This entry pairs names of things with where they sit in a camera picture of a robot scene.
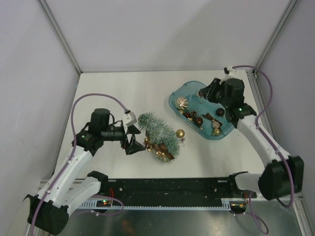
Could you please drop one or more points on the dark brown bauble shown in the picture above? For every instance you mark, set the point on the dark brown bauble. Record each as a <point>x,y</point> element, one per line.
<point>220,112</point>

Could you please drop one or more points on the small gold glitter bauble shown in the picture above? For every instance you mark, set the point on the small gold glitter bauble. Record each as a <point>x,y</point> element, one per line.
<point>180,133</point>

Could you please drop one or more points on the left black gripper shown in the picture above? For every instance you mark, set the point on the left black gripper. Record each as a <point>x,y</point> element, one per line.
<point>134,145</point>

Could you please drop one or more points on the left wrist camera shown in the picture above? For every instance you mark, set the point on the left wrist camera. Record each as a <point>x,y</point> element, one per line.
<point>129,120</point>

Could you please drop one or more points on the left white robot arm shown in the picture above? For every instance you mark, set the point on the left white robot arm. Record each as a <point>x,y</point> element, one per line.
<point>52,206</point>

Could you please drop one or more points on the gold glitter bauble right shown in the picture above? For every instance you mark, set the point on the gold glitter bauble right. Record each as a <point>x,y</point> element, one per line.
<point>216,132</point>

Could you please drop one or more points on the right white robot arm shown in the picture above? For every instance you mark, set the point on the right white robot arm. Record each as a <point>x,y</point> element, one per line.
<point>283,173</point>

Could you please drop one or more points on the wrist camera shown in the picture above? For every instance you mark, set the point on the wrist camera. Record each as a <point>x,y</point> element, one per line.
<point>229,73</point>
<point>129,120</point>

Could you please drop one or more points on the small frosted pine cone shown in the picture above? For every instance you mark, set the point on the small frosted pine cone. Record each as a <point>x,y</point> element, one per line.
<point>193,114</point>

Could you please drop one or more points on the small frosted christmas tree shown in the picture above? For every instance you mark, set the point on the small frosted christmas tree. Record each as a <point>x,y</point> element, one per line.
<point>159,131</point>

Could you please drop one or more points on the teal plastic bin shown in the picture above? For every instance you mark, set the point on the teal plastic bin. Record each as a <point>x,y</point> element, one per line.
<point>190,90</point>

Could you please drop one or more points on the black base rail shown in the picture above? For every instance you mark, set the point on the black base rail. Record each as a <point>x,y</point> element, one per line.
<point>173,191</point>

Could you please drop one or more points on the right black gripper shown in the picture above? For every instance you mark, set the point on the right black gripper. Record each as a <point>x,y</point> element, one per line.
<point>208,93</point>

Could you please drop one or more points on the grey cable duct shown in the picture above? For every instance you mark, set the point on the grey cable duct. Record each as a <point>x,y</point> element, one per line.
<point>104,204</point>

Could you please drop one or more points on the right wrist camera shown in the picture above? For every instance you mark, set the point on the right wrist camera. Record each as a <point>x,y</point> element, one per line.
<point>229,73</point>

